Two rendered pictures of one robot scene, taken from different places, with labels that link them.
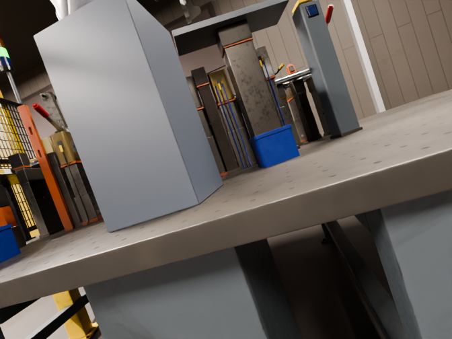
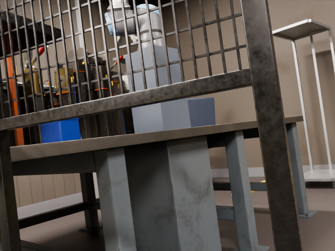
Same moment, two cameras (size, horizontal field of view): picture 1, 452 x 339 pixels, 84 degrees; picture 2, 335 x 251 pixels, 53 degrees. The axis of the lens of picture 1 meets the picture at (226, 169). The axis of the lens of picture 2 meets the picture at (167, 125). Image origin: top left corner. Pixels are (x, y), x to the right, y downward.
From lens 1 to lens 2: 159 cm
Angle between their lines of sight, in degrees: 62
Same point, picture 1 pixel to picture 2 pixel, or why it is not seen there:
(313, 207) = (234, 126)
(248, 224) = (226, 127)
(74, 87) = (163, 70)
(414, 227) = (239, 138)
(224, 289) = (204, 154)
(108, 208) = (166, 120)
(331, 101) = not seen: hidden behind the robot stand
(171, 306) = (192, 158)
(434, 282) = (241, 151)
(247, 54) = not seen: hidden behind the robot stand
